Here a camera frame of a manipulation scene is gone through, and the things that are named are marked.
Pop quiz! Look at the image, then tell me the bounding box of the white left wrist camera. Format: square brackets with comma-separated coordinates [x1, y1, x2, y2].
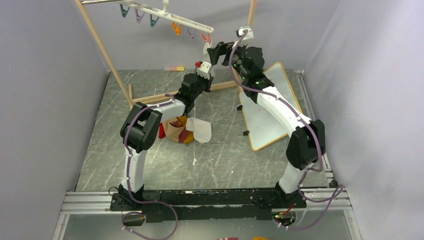
[194, 61, 213, 80]

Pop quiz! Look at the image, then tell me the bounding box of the yellow pink marker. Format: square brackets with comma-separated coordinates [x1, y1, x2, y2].
[164, 66, 185, 72]

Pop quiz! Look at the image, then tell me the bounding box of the yellow framed whiteboard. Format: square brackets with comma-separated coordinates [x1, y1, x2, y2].
[239, 62, 302, 151]

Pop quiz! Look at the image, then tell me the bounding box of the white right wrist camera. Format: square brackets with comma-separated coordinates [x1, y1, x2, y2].
[236, 25, 254, 42]

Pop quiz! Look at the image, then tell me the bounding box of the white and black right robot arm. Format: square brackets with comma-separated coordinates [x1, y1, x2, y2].
[206, 41, 325, 208]

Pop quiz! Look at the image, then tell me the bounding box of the mustard yellow striped sock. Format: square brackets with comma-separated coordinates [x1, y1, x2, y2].
[176, 115, 195, 144]

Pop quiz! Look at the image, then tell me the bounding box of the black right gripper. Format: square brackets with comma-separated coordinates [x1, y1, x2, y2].
[206, 39, 248, 81]

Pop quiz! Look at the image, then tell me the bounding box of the red sock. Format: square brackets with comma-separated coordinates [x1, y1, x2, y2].
[158, 123, 166, 139]

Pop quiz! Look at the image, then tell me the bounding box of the white plastic clip hanger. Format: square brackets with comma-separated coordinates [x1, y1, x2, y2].
[118, 0, 214, 34]

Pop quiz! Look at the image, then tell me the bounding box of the beige purple striped sock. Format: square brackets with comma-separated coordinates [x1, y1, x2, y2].
[162, 117, 181, 143]

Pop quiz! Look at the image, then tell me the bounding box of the wooden drying rack frame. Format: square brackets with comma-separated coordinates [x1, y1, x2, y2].
[74, 0, 258, 109]

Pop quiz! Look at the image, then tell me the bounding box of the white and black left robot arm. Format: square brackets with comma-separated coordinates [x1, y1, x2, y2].
[118, 73, 214, 210]

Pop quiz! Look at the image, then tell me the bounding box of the teal clip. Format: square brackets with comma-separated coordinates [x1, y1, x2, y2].
[119, 4, 131, 18]
[149, 14, 160, 28]

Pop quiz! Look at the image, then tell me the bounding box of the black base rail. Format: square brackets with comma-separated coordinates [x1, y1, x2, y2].
[109, 185, 307, 223]

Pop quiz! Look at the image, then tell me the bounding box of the white sock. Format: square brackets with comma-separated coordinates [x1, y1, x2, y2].
[203, 42, 211, 63]
[185, 117, 212, 144]

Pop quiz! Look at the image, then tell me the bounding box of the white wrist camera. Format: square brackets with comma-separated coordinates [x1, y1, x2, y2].
[194, 61, 213, 80]
[236, 25, 254, 42]

